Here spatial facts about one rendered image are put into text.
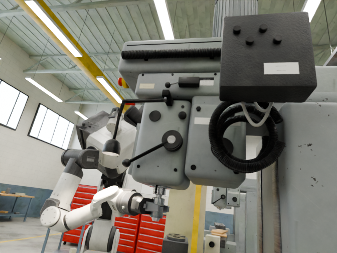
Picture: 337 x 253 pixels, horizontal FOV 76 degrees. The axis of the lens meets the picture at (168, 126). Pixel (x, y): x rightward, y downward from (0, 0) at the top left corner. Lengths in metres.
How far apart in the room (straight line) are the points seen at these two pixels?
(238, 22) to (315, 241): 0.53
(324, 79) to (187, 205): 1.99
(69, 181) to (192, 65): 0.73
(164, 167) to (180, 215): 1.84
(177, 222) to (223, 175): 1.91
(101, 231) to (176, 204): 1.27
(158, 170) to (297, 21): 0.56
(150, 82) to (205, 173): 0.40
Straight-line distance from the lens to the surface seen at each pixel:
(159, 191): 0.81
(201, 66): 0.84
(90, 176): 11.58
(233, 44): 0.58
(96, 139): 1.18
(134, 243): 5.77
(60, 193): 1.08
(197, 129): 0.73
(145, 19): 7.08
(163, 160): 0.74
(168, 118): 0.79
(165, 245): 1.14
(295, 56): 0.57
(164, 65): 0.87
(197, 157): 0.71
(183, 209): 2.55
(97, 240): 1.46
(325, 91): 0.87
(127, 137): 1.21
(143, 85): 0.85
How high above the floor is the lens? 1.25
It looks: 20 degrees up
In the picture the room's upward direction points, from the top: 8 degrees clockwise
